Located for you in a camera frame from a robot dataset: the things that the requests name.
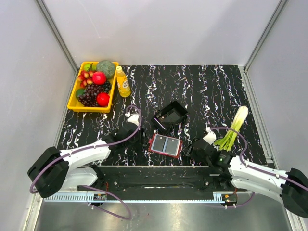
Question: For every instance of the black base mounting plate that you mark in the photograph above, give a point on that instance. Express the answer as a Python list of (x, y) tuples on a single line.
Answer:
[(115, 178)]

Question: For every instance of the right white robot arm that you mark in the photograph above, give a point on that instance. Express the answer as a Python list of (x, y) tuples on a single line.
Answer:
[(290, 188)]

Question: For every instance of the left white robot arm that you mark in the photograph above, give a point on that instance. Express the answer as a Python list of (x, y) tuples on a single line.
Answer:
[(73, 169)]

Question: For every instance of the black card dispenser box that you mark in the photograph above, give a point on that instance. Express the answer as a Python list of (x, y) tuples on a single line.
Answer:
[(172, 114)]

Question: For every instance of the red apple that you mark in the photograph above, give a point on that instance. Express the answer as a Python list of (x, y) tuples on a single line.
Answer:
[(103, 99), (99, 78)]

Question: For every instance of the green broccoli head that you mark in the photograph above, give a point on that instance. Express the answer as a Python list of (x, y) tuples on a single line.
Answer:
[(107, 67)]

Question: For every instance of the dark purple grape bunch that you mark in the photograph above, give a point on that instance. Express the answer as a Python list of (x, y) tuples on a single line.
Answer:
[(88, 99)]

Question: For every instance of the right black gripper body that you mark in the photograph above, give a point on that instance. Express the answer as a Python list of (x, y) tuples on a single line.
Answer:
[(191, 151)]

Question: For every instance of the green lime fruit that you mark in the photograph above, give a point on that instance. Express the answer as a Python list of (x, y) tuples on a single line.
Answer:
[(79, 92)]

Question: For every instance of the red leather card holder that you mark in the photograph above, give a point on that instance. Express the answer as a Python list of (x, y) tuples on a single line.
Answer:
[(163, 152)]

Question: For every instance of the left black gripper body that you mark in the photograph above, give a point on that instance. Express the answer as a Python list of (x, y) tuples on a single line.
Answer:
[(135, 138)]

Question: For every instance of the green pear fruit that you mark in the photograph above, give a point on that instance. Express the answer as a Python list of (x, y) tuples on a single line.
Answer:
[(89, 67)]

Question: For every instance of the yellow juice bottle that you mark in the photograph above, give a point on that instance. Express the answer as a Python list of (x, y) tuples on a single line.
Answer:
[(122, 83)]

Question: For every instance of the small red fruits cluster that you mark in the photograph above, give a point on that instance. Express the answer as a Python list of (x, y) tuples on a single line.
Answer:
[(85, 78)]

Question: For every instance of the red apple upper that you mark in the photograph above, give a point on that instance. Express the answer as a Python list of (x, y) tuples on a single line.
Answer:
[(99, 78)]

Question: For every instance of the yellow plastic tray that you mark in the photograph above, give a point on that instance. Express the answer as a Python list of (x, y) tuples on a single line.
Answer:
[(76, 106)]

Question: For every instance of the red apple lower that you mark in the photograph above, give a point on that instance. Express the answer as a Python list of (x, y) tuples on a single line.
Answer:
[(103, 99)]

